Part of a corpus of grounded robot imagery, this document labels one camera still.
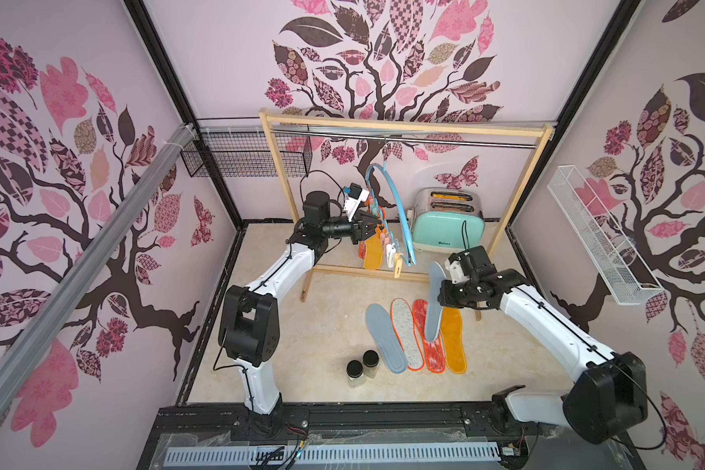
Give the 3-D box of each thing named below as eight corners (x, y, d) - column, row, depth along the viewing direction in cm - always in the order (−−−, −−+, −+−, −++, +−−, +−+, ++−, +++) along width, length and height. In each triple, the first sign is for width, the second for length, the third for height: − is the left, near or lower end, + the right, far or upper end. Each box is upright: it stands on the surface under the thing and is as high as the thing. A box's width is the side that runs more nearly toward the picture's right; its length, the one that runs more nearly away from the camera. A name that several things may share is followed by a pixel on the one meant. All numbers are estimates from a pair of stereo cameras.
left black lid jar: (348, 389, 81) (346, 377, 73) (348, 372, 84) (347, 359, 76) (362, 389, 81) (362, 377, 73) (362, 372, 84) (362, 359, 76)
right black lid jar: (362, 379, 83) (362, 367, 75) (362, 362, 86) (362, 350, 78) (378, 379, 83) (379, 367, 75) (377, 362, 86) (379, 350, 78)
